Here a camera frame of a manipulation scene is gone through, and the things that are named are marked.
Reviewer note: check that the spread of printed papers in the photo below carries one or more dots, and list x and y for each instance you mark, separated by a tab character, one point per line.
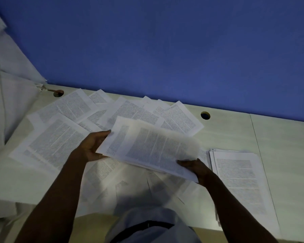
53	139

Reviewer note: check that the person's right hand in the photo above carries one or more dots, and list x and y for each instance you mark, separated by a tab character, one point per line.
200	172

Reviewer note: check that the white shirt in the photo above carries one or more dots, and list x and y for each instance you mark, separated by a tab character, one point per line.
147	215

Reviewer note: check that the neat stack of printed sheets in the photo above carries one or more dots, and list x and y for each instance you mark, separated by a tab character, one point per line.
243	179

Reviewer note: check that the person's left hand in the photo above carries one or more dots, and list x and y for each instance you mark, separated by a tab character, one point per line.
91	146

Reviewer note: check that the person's right forearm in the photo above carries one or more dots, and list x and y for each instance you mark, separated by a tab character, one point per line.
238	215

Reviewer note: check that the person's left forearm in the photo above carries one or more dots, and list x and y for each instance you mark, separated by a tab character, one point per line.
53	204

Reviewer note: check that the printed paper bundle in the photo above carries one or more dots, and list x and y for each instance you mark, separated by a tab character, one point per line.
147	146

